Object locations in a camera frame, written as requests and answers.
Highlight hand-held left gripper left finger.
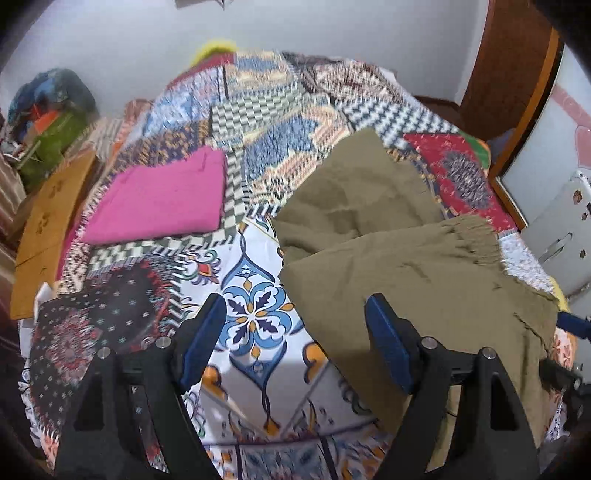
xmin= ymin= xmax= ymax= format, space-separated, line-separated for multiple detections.
xmin=54 ymin=293 xmax=228 ymax=480

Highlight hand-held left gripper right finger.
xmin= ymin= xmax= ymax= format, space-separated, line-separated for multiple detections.
xmin=365 ymin=293 xmax=542 ymax=480

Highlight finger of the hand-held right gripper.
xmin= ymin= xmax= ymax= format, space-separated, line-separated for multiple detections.
xmin=556 ymin=311 xmax=591 ymax=341
xmin=538 ymin=359 xmax=591 ymax=403

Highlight khaki pants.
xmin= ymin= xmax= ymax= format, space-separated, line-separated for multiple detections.
xmin=270 ymin=128 xmax=562 ymax=444

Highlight patchwork printed blanket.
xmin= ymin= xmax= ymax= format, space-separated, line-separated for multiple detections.
xmin=18 ymin=48 xmax=573 ymax=480

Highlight folded pink cloth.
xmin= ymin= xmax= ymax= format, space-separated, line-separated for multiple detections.
xmin=82 ymin=148 xmax=228 ymax=246

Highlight white heart-print sliding door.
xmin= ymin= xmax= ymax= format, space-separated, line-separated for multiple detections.
xmin=501 ymin=46 xmax=591 ymax=220

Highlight green cloth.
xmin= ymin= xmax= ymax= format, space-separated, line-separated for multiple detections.
xmin=471 ymin=136 xmax=491 ymax=167

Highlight wooden lap table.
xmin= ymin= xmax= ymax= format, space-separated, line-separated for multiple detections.
xmin=9 ymin=150 xmax=99 ymax=320

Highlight striped red curtain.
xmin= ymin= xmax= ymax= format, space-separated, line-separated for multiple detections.
xmin=0 ymin=148 xmax=29 ymax=243

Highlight green patterned bag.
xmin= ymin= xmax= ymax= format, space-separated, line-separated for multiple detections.
xmin=18 ymin=113 xmax=92 ymax=186

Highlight wooden room door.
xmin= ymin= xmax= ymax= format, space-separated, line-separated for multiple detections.
xmin=462 ymin=0 xmax=566 ymax=144

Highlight pile of clothes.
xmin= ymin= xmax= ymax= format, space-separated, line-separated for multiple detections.
xmin=7 ymin=68 xmax=99 ymax=134

